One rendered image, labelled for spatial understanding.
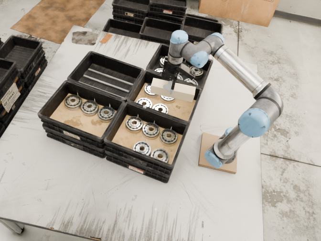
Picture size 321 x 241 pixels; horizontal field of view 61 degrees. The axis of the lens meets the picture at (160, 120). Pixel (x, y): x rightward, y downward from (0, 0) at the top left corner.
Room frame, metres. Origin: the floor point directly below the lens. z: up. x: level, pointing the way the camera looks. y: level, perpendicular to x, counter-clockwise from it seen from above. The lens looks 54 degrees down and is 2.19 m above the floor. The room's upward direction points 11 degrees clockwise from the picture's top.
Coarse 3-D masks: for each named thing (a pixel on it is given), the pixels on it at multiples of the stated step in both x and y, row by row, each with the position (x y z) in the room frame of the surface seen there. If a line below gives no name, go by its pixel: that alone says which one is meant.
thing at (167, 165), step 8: (128, 104) 1.00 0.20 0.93; (120, 112) 0.94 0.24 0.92; (152, 112) 0.97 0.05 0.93; (176, 120) 0.95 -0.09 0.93; (112, 128) 0.81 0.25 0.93; (184, 136) 0.85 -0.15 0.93; (112, 144) 0.71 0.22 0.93; (128, 152) 0.70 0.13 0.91; (176, 152) 0.74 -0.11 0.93; (152, 160) 0.67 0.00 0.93
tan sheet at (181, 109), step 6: (144, 84) 1.27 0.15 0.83; (138, 96) 1.16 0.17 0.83; (144, 96) 1.17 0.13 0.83; (156, 102) 1.13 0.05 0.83; (162, 102) 1.14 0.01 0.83; (174, 102) 1.16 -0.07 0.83; (180, 102) 1.17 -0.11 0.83; (186, 102) 1.18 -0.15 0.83; (192, 102) 1.19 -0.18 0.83; (168, 108) 1.11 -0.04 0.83; (174, 108) 1.12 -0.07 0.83; (180, 108) 1.12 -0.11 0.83; (186, 108) 1.13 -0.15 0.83; (192, 108) 1.14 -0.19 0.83; (174, 114) 1.07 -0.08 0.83; (180, 114) 1.07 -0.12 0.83; (186, 114) 1.08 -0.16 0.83; (186, 120) 1.03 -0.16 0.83
